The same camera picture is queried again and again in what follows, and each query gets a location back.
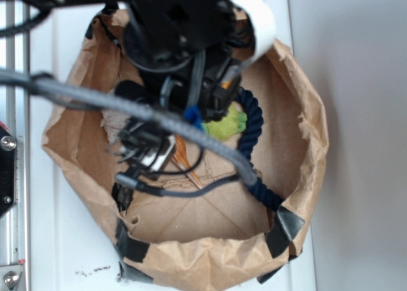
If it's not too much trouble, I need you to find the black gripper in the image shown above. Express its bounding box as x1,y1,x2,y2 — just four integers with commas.
158,46,241,121

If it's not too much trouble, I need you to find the orange spiral sea shell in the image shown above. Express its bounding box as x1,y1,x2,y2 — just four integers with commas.
172,135,204,189

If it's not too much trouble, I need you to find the white cylindrical arm link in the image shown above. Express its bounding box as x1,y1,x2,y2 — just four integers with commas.
230,0,276,73

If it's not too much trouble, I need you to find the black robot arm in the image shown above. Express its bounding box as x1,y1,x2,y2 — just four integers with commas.
1,0,240,121

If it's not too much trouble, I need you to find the green plush toy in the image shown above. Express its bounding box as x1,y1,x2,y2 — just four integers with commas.
202,104,248,142

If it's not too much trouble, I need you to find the brown paper bag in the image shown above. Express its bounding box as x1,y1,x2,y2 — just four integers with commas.
41,8,330,290

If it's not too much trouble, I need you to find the dark blue twisted rope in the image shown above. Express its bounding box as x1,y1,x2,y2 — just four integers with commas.
237,86,284,209

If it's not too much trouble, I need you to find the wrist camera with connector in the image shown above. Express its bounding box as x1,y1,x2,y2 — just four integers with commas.
102,118,175,180

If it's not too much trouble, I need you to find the grey braided cable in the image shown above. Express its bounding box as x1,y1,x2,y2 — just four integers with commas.
0,67,259,198

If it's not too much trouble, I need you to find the aluminium extrusion rail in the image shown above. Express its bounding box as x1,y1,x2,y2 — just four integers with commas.
1,0,30,290

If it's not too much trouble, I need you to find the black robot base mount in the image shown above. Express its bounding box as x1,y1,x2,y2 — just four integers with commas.
0,123,17,218

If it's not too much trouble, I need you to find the metal corner bracket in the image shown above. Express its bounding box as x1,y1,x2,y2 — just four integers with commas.
0,264,27,291

